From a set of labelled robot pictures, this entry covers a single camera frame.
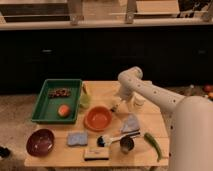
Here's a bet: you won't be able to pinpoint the green chili pepper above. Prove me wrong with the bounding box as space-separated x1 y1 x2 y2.
144 132 162 161

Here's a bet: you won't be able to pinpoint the wooden eraser block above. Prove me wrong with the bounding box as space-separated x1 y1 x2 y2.
84 148 109 161

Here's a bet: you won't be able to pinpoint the orange fruit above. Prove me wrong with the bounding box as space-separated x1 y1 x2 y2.
57 104 71 118

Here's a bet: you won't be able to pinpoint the purple bowl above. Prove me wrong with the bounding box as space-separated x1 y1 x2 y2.
26 129 55 157

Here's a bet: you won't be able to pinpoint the black object on floor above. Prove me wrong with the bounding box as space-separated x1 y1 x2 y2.
0 146 11 158

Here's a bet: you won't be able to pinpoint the wooden table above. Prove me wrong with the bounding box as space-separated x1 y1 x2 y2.
24 81 169 168

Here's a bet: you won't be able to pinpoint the brown granola bar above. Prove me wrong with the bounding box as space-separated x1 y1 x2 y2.
48 88 71 98

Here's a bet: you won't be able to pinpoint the dish brush white handle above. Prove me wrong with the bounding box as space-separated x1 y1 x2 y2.
96 130 141 148

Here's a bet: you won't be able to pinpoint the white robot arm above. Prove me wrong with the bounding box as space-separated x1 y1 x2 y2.
117 66 213 171

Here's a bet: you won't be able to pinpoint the metal measuring cup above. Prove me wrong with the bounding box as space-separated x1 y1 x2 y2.
120 136 134 154

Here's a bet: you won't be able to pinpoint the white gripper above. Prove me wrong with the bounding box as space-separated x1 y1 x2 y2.
117 86 133 104

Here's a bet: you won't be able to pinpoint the blue sponge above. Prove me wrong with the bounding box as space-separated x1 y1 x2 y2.
67 132 88 146

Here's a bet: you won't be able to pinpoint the white cup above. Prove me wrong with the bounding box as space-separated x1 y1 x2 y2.
133 94 145 110

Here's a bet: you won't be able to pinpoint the grey folded cloth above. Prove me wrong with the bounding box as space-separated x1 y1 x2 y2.
120 114 140 133

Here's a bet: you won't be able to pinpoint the green cup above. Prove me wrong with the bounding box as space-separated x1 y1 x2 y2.
80 94 91 109

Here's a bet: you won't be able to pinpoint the green plastic tray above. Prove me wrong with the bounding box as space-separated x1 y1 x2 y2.
31 79 82 124

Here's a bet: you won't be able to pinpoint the orange bowl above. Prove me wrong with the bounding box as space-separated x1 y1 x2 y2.
84 106 112 132

